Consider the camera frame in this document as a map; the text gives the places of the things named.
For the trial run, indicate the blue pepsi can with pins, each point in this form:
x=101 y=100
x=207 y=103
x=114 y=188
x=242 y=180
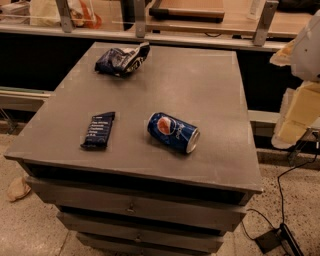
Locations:
x=175 y=133

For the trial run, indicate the black power strip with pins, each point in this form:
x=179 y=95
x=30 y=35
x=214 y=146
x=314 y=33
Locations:
x=286 y=234

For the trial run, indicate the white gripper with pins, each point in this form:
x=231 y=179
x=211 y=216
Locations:
x=309 y=53

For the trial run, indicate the top grey drawer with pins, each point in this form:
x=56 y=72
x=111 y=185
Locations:
x=95 y=198

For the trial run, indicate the black floor plate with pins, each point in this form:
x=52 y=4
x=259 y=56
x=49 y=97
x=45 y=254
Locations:
x=268 y=241

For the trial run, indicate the bottom grey drawer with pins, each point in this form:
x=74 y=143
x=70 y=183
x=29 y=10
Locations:
x=124 y=246

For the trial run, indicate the crumpled beige cloth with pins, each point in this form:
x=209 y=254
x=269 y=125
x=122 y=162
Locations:
x=18 y=189

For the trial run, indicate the crumpled blue chip bag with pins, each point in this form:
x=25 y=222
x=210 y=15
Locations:
x=121 y=62

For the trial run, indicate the orange plastic bag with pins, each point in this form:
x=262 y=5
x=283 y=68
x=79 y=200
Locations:
x=83 y=15

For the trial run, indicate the grey metal shelf rail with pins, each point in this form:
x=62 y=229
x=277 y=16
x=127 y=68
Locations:
x=214 y=40

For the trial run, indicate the middle grey drawer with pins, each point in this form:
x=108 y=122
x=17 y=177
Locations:
x=133 y=232

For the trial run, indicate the grey drawer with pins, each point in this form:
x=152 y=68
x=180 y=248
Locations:
x=95 y=198
x=124 y=246
x=133 y=232

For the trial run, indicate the grey drawer cabinet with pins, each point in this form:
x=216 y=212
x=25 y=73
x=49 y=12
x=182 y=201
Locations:
x=201 y=87

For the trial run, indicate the dark blue snack bar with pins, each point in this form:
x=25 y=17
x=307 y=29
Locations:
x=98 y=132

